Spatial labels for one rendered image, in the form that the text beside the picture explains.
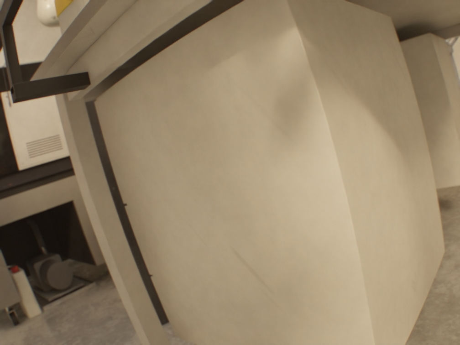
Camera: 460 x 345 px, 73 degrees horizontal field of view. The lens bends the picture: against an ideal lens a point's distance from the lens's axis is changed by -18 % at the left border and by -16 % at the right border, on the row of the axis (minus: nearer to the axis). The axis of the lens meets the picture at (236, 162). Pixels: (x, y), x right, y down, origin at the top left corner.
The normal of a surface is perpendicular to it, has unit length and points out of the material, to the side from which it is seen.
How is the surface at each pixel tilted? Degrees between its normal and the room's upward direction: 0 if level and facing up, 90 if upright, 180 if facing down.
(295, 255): 90
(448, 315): 0
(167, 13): 90
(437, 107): 90
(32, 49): 90
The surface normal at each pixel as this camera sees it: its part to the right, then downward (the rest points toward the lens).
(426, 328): -0.29, -0.95
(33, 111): 0.71, -0.15
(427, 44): -0.65, 0.26
